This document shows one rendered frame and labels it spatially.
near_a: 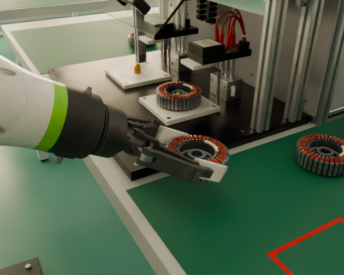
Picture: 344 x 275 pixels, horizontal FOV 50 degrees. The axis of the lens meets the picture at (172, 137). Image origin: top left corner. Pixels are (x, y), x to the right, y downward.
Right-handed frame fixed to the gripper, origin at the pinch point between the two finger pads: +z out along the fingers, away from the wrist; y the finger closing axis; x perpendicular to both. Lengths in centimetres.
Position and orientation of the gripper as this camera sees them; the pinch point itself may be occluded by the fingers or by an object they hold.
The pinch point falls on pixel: (195, 154)
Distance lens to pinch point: 64.3
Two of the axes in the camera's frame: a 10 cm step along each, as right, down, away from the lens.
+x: 4.4, -8.7, -2.3
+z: 7.6, 2.2, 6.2
